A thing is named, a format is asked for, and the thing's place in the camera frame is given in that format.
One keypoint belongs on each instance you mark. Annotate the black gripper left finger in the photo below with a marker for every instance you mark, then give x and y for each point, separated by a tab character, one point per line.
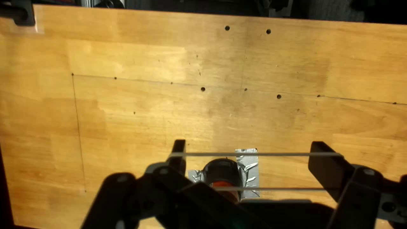
140	199

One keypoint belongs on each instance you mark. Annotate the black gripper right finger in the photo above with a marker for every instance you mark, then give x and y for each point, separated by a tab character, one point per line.
360	195

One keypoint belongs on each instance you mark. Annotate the thin rubber band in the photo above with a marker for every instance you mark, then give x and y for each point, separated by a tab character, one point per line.
275	154

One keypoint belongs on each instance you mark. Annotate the black table clamp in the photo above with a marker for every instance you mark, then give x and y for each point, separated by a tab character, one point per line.
17	12

